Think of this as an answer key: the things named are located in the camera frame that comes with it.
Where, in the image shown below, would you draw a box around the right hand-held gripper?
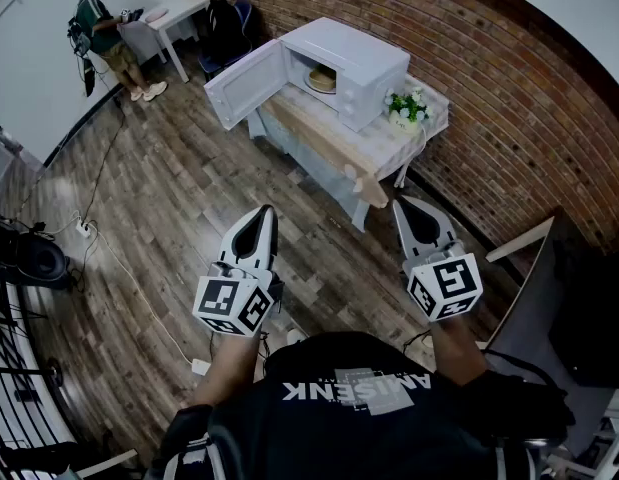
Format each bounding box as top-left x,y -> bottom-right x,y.
392,196 -> 484,323

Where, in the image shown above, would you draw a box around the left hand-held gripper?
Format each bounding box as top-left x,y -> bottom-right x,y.
191,205 -> 285,340

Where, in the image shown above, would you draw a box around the beige plate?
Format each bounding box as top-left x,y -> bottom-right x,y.
308,65 -> 336,92

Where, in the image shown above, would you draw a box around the white microwave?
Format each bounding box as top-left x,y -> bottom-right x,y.
203,16 -> 412,133

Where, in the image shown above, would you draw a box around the person's left forearm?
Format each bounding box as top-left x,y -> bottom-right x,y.
188,335 -> 263,409

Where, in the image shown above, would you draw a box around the person's right forearm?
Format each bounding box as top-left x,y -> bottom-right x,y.
428,315 -> 488,387

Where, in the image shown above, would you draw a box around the white flowers in pot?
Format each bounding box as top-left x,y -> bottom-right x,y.
383,86 -> 435,135

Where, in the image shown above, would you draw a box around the table with white tablecloth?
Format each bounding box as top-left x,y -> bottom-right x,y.
247,72 -> 450,233

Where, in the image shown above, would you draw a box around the dark desk with wooden edge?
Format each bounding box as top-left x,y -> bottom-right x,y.
485,206 -> 619,469

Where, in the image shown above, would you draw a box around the person's black printed shirt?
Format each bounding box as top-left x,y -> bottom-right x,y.
151,331 -> 576,480

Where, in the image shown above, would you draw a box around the black round device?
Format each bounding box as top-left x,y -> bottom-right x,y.
13,231 -> 70,284

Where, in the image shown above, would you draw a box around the black backpack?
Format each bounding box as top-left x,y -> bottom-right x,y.
203,0 -> 253,64

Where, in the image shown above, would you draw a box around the blue chair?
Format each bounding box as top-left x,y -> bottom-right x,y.
197,0 -> 263,83

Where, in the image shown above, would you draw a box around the white desk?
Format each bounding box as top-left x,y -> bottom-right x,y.
119,0 -> 214,84

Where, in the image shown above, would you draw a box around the black metal rack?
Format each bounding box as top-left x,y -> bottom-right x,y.
0,267 -> 65,480

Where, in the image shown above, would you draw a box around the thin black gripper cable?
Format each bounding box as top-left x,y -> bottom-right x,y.
403,334 -> 435,354

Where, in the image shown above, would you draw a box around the long white cable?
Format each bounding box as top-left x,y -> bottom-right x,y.
91,226 -> 196,367

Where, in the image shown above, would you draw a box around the thick black cable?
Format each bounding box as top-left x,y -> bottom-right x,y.
483,350 -> 565,394

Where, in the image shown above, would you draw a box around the long black cable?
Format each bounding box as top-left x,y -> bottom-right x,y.
81,92 -> 130,229

